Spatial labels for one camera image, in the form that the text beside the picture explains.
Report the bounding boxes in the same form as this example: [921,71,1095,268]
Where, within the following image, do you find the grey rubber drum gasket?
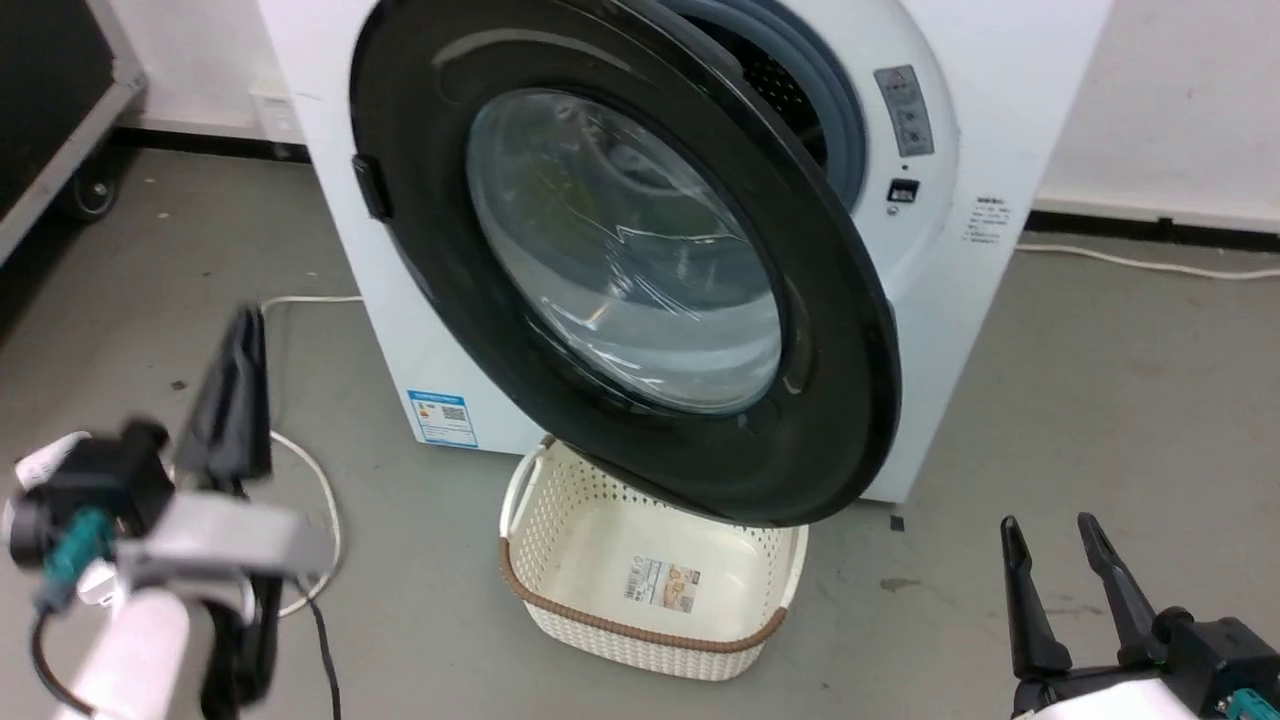
[660,0,868,213]

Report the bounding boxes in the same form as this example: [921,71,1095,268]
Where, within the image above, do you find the blue energy label sticker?
[407,388,480,449]

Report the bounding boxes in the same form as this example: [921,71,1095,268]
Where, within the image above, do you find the paper label in basket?
[625,557,702,614]

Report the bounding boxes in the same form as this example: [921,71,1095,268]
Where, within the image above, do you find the black round glass washer door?
[348,0,904,529]

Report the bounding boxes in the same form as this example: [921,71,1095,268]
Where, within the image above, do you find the grey warning sticker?
[873,65,936,159]

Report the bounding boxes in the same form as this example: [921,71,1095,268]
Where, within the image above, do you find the white wall socket box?
[248,78,306,146]

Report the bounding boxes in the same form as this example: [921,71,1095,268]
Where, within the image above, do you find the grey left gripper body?
[118,492,333,601]

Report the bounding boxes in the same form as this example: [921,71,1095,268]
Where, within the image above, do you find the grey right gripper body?
[1012,658,1189,720]

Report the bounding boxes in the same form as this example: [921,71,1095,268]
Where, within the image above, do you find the black flight case metal edges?
[0,0,149,269]

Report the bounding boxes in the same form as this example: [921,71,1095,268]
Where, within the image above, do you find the black caster wheel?
[60,165,123,224]

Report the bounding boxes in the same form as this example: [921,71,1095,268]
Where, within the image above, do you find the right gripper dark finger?
[1000,515,1074,683]
[1077,512,1168,670]

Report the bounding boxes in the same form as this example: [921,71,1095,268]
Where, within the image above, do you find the white woven plastic laundry basket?
[498,435,809,683]

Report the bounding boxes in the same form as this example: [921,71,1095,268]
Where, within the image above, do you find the white front-loading washing machine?
[255,0,1116,506]

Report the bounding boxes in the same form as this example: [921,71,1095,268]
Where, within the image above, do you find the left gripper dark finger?
[175,305,274,494]
[198,578,284,720]

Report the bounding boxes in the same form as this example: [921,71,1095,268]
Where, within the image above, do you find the white power cable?
[1015,243,1280,282]
[258,293,363,619]

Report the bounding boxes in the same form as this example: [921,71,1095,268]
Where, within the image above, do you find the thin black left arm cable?
[295,575,344,720]

